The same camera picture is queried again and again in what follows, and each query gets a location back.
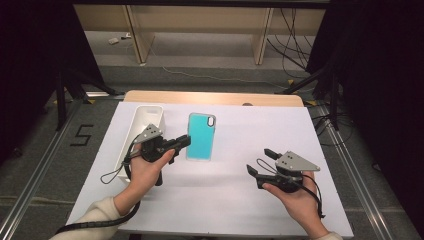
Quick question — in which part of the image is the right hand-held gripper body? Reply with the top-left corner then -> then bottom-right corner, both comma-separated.
255,150 -> 321,194

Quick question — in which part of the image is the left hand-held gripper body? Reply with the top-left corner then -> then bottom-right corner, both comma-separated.
132,123 -> 178,186

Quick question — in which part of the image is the iridescent blue phone case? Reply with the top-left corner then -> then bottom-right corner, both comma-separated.
185,112 -> 217,162

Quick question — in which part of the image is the white plastic basket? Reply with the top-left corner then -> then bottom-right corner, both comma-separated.
114,104 -> 167,184

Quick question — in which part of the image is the person's left hand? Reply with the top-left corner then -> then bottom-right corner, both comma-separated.
114,148 -> 177,213

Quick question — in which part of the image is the person's right hand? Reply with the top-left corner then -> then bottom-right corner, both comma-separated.
263,171 -> 329,236

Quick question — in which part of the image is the white board sheet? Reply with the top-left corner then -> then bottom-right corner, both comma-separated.
65,101 -> 354,238

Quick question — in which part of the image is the black metal stand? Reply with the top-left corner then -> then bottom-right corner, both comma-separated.
274,64 -> 341,131
53,71 -> 118,131

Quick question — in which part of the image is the black curtain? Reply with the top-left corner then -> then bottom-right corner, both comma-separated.
0,3 -> 105,161
306,6 -> 424,231

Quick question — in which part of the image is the beige wooden desk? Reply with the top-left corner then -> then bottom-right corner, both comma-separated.
73,3 -> 326,66

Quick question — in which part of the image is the thin black wrist strap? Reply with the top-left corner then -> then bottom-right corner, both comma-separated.
255,158 -> 279,176
99,162 -> 127,185

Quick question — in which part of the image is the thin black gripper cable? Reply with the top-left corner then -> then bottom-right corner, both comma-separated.
293,173 -> 327,220

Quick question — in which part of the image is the black floor cable bundle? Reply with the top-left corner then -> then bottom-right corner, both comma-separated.
313,111 -> 355,148

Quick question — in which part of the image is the metal floor rail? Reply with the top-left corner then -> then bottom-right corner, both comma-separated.
314,103 -> 398,240
0,99 -> 84,240

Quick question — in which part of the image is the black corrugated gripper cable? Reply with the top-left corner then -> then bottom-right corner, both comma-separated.
54,134 -> 143,236

